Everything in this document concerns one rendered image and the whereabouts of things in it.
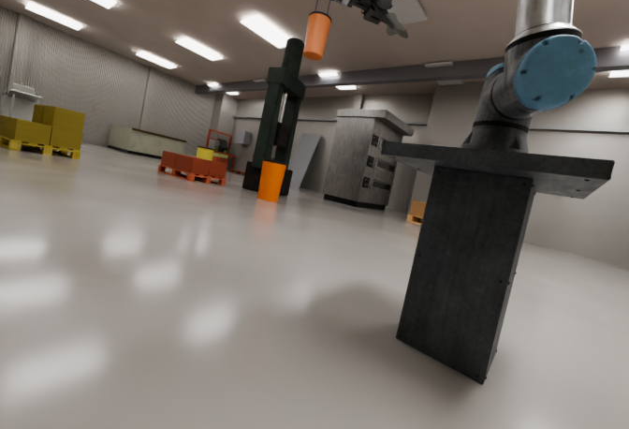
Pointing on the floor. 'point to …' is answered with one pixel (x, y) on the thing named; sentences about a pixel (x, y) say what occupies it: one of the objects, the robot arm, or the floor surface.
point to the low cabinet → (143, 142)
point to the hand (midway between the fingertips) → (416, 12)
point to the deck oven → (363, 158)
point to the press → (278, 117)
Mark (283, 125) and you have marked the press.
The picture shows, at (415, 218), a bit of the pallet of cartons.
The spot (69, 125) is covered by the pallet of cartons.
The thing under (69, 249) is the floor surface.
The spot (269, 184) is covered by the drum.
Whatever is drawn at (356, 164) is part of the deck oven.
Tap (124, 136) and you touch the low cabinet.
